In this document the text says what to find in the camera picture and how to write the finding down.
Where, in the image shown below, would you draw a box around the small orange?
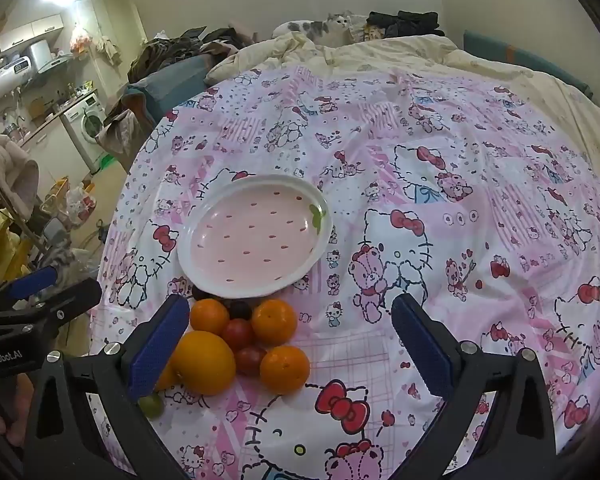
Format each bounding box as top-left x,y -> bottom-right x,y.
251,298 -> 299,347
259,345 -> 311,394
189,298 -> 230,335

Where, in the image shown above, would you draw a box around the white wall cabinets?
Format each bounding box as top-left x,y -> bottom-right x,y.
0,13 -> 65,52

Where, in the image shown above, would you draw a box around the white washing machine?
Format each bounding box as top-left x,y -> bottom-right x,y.
61,95 -> 112,175

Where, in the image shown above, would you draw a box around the white printed plastic bag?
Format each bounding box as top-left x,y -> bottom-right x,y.
64,182 -> 98,228

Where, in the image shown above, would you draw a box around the brown hanging garment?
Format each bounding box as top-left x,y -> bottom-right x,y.
95,94 -> 156,173

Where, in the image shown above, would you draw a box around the cream duvet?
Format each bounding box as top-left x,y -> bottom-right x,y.
203,31 -> 600,171

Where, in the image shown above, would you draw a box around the dark clothes pile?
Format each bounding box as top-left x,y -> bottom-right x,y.
361,10 -> 447,42

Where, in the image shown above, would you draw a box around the pink cartoon printed blanket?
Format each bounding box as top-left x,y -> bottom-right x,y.
87,62 -> 600,480

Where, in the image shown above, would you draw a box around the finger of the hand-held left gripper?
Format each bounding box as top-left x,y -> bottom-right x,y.
0,265 -> 61,311
27,277 -> 104,336

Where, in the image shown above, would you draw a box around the large orange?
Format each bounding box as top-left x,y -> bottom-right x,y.
169,330 -> 237,395

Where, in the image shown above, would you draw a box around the kitchen counter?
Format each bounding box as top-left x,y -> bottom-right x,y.
15,87 -> 98,148

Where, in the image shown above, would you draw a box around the mixed clothes heap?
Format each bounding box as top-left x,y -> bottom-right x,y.
127,24 -> 255,83

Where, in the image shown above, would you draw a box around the pink coat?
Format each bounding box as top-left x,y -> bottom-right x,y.
0,132 -> 41,221

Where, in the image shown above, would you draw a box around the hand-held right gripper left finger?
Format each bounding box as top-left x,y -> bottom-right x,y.
22,294 -> 191,480

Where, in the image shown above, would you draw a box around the tall white cabinet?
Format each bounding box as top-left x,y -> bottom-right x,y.
72,0 -> 148,83

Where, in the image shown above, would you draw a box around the grey and white cat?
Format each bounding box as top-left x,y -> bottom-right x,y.
272,10 -> 355,47

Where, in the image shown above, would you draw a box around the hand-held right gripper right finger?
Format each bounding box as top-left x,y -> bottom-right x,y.
390,293 -> 557,480

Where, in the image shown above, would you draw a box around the white oval plate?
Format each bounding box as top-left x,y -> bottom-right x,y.
177,174 -> 334,299

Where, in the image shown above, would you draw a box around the white water heater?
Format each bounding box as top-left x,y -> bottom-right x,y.
0,40 -> 51,101

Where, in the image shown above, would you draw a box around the red cherry tomato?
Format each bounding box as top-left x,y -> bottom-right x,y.
222,318 -> 255,351
234,345 -> 268,377

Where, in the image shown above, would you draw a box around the green jujube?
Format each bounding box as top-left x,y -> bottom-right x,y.
138,393 -> 164,420

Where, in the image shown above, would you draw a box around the teal bed headboard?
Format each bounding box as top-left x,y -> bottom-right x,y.
462,30 -> 600,121

